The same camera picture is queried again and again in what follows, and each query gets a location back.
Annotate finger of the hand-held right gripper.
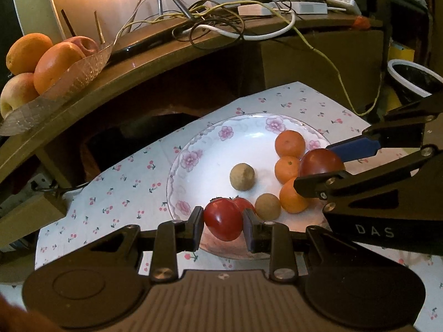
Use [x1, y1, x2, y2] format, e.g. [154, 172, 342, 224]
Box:
[327, 92, 443, 163]
[293, 145, 443, 204]

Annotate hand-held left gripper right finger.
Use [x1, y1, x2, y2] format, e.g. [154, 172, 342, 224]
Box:
[242, 208, 368, 283]

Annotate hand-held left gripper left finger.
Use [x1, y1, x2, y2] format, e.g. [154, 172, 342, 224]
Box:
[80, 206, 205, 283]

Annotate small red tomato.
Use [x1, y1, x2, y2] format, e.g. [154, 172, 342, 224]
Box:
[204, 197, 244, 241]
[233, 196, 256, 216]

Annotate brown longan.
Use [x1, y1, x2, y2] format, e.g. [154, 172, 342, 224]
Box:
[230, 163, 256, 191]
[255, 194, 282, 221]

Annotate small orange tangerine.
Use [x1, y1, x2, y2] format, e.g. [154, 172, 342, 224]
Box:
[275, 130, 306, 158]
[274, 156, 301, 185]
[279, 180, 311, 214]

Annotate white floral plate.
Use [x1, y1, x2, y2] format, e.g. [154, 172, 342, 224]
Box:
[166, 113, 335, 261]

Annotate cherry print tablecloth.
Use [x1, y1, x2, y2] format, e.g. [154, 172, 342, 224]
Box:
[35, 81, 443, 323]

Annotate black bin liner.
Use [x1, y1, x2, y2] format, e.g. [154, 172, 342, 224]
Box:
[392, 63, 443, 105]

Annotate wooden cabinet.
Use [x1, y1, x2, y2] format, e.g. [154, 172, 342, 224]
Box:
[0, 7, 385, 189]

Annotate yellow box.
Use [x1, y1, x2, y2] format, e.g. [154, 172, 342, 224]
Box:
[389, 41, 416, 63]

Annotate dark metal shelf rack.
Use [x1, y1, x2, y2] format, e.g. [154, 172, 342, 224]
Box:
[377, 0, 443, 77]

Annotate white power strip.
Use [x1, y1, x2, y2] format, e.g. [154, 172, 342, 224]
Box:
[325, 0, 360, 15]

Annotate white flat box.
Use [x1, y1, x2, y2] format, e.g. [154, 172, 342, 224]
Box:
[273, 2, 328, 15]

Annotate cardboard box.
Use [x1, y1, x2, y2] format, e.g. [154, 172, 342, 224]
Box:
[0, 190, 68, 247]

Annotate small white adapter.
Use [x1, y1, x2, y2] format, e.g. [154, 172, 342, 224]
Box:
[238, 5, 274, 17]

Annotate black router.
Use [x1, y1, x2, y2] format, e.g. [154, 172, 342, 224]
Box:
[61, 0, 189, 64]

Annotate glass leaf-shaped bowl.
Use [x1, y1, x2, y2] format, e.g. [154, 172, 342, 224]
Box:
[0, 43, 114, 136]

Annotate red apple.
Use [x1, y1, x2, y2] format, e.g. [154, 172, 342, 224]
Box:
[64, 35, 99, 58]

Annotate large orange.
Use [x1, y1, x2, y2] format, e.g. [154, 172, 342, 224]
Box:
[34, 41, 84, 95]
[6, 33, 54, 76]

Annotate yellow-pink apple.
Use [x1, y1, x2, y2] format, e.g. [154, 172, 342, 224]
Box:
[0, 72, 39, 120]

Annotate tangle of cables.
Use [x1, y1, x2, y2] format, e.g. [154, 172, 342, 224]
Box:
[114, 2, 383, 117]

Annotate white cable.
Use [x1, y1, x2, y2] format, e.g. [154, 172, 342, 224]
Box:
[172, 10, 297, 41]

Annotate tangled black cables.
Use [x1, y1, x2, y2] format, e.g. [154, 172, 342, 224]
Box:
[172, 0, 250, 51]

